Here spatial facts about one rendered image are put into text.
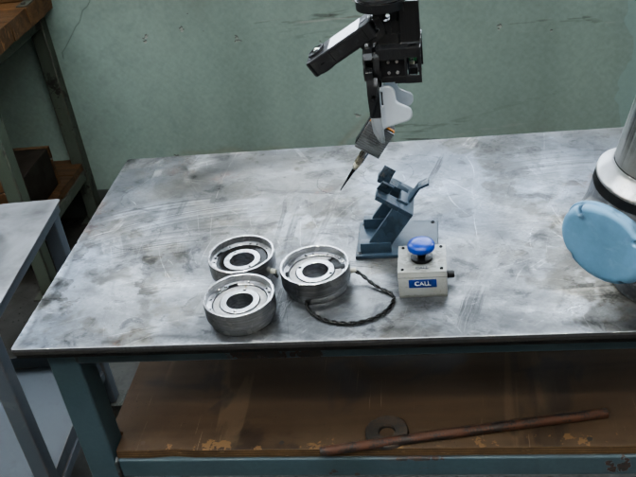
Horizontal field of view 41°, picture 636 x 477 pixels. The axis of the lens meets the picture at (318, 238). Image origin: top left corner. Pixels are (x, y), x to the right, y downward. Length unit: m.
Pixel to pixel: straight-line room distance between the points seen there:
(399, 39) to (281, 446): 0.66
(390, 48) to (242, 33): 1.70
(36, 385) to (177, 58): 1.24
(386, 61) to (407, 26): 0.06
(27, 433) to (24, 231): 0.42
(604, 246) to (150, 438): 0.81
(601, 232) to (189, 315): 0.61
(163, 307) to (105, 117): 1.85
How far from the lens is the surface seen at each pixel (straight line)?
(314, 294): 1.24
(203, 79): 2.96
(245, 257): 1.36
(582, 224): 1.05
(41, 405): 2.18
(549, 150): 1.63
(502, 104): 2.92
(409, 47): 1.19
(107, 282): 1.42
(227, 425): 1.47
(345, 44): 1.22
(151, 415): 1.52
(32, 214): 1.96
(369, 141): 1.28
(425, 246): 1.23
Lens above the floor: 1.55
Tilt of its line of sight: 32 degrees down
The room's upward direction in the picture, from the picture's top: 8 degrees counter-clockwise
